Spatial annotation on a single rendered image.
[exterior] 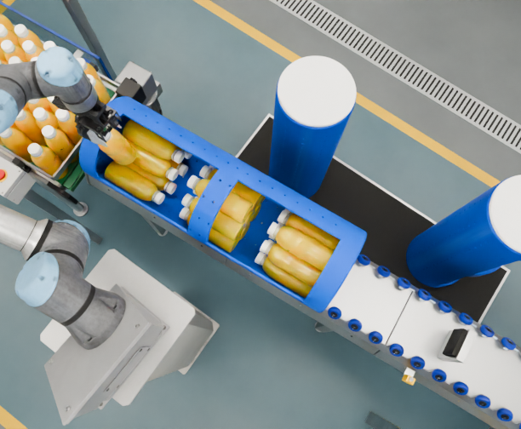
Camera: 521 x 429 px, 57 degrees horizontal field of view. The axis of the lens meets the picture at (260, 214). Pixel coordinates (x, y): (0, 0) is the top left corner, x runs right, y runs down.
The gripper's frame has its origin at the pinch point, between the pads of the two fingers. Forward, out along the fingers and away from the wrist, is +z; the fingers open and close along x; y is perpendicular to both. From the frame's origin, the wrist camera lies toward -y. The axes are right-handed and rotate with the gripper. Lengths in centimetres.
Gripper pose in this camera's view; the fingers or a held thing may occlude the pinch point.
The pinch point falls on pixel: (101, 133)
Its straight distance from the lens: 136.4
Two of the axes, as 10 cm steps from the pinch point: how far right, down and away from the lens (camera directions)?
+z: -0.1, 2.7, 9.6
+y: 8.6, 5.0, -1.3
